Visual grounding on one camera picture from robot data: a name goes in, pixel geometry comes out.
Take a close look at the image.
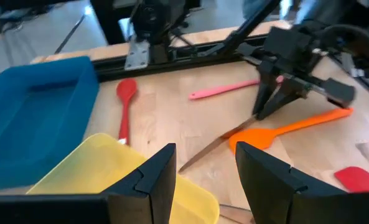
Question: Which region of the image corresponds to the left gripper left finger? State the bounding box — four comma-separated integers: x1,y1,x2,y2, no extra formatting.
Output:
101,142,177,224

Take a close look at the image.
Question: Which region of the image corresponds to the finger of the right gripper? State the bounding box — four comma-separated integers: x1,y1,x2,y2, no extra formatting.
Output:
256,82,301,121
251,72,278,116

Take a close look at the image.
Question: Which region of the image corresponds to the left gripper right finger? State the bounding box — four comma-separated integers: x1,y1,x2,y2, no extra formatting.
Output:
235,141,348,224

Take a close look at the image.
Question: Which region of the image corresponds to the pink silicone spatula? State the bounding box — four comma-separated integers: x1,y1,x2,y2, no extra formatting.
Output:
189,76,284,100

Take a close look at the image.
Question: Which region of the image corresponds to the orange silicone spatula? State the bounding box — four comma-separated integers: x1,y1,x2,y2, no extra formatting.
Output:
229,107,355,155

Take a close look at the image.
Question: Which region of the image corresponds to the copper table knife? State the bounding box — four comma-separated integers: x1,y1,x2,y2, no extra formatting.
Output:
178,114,259,172

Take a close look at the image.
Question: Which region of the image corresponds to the red silicone spatula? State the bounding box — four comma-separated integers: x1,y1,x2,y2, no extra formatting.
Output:
334,166,369,194

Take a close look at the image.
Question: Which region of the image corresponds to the red silicone spoon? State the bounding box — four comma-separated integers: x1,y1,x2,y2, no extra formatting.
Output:
116,78,138,146

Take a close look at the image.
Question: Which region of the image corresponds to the yellow translucent plastic bin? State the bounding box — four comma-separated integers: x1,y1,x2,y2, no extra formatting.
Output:
27,133,221,224

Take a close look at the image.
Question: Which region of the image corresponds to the blue plastic bin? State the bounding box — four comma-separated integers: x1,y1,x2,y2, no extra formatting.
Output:
0,55,100,190

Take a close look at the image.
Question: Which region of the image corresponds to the black aluminium table frame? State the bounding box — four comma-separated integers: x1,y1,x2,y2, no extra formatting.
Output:
89,0,369,108

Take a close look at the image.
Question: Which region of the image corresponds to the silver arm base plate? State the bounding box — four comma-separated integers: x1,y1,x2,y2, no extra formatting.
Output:
124,39,151,72

